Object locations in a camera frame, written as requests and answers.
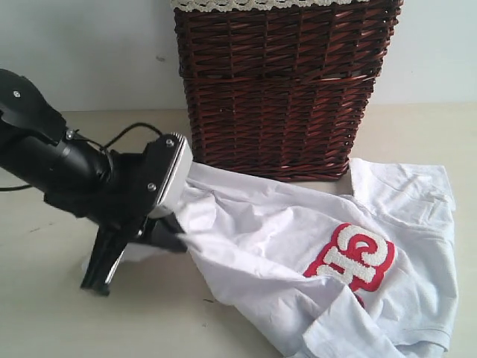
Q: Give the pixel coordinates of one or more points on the white t-shirt red patch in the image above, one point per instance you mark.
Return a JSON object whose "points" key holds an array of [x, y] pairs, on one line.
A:
{"points": [[371, 273]]}

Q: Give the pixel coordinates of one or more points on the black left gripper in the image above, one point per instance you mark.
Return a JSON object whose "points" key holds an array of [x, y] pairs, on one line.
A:
{"points": [[116, 209]]}

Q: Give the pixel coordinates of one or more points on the dark brown wicker basket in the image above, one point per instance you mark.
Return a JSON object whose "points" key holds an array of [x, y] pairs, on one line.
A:
{"points": [[281, 93]]}

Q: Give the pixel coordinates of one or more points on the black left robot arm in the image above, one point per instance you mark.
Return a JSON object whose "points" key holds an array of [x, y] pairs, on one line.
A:
{"points": [[39, 147]]}

